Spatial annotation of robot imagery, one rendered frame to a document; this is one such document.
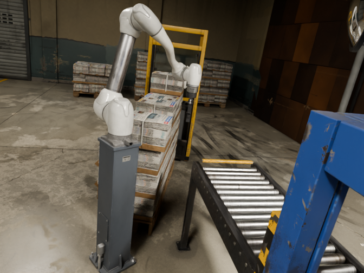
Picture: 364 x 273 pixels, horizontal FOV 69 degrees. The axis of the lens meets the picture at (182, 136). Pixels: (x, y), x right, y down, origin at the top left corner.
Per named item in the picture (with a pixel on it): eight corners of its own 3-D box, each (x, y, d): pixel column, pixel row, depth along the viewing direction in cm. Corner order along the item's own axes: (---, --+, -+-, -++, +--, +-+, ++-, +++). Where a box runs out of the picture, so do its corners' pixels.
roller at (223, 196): (214, 199, 167) (216, 192, 166) (280, 199, 178) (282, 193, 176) (217, 203, 163) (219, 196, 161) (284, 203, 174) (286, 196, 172)
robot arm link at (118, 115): (114, 137, 160) (115, 102, 153) (101, 128, 173) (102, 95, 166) (137, 134, 171) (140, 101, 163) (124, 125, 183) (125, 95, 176)
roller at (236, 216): (225, 219, 149) (227, 211, 148) (298, 217, 160) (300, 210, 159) (228, 224, 145) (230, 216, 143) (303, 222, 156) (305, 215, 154)
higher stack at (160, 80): (142, 171, 348) (150, 72, 306) (147, 162, 376) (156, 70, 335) (170, 176, 346) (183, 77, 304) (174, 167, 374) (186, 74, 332)
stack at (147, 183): (109, 228, 239) (113, 142, 212) (142, 171, 349) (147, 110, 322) (151, 236, 236) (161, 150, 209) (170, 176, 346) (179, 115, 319)
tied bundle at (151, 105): (134, 123, 266) (135, 101, 258) (141, 116, 293) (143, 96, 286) (171, 129, 264) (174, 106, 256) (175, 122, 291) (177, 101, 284)
